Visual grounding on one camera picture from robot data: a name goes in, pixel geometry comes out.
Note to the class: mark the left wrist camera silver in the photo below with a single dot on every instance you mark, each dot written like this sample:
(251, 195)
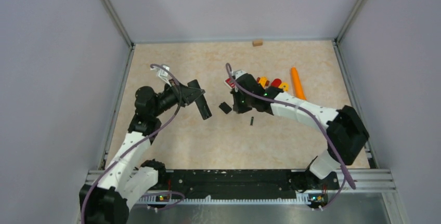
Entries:
(162, 73)

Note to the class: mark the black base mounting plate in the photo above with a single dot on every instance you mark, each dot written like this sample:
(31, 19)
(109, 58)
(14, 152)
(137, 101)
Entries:
(244, 184)

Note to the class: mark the small wooden block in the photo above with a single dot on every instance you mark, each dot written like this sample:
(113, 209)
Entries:
(257, 42)

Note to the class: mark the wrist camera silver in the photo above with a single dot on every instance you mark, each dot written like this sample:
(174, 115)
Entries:
(162, 73)
(238, 73)

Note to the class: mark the black remote control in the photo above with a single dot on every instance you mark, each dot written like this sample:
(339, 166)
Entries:
(201, 101)

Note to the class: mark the red yellow toy piece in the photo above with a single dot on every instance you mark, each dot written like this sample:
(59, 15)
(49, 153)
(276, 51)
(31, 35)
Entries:
(278, 83)

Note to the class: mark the white remote control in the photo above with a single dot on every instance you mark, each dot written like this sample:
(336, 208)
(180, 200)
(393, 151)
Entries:
(229, 83)

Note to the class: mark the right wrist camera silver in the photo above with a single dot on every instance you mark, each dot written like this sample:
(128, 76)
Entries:
(238, 73)

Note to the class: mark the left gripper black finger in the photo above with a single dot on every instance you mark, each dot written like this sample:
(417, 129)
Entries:
(191, 88)
(191, 98)

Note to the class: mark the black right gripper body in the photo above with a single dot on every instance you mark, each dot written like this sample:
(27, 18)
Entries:
(243, 104)

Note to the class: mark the yellow toy car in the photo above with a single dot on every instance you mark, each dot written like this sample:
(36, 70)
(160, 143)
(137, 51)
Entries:
(263, 81)

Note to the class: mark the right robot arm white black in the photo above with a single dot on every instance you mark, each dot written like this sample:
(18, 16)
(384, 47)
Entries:
(343, 129)

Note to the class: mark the black battery cover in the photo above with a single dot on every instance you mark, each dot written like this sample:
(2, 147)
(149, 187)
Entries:
(225, 107)

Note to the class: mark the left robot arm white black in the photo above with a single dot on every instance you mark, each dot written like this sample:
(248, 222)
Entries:
(114, 193)

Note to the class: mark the orange toy carrot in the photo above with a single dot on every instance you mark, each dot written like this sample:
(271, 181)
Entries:
(298, 89)

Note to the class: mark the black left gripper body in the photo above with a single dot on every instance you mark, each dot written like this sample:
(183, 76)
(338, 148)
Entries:
(180, 97)

